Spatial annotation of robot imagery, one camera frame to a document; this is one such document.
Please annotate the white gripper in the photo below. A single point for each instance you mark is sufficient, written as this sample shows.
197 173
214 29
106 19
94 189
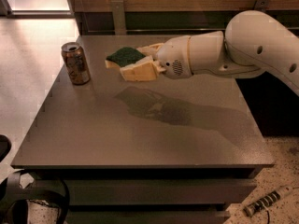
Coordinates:
173 57

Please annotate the green and yellow sponge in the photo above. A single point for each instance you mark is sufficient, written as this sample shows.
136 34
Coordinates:
123 57

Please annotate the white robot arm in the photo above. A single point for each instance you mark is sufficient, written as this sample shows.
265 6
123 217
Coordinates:
252 43

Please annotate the orange soda can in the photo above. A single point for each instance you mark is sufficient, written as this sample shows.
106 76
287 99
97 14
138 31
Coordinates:
75 62

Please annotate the grey table with drawers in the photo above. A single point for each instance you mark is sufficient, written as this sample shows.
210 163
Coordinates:
160 152

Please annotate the white power strip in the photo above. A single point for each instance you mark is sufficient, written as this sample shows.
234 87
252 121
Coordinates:
267 201

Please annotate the black chair base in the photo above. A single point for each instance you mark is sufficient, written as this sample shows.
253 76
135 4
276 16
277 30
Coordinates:
32 205

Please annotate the grey metal bracket left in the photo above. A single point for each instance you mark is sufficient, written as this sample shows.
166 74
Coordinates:
118 14

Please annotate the grey metal bracket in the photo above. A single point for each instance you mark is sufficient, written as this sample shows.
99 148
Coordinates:
118 14
261 5

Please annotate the grey metal bracket right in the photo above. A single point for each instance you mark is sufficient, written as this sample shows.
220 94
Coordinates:
261 5

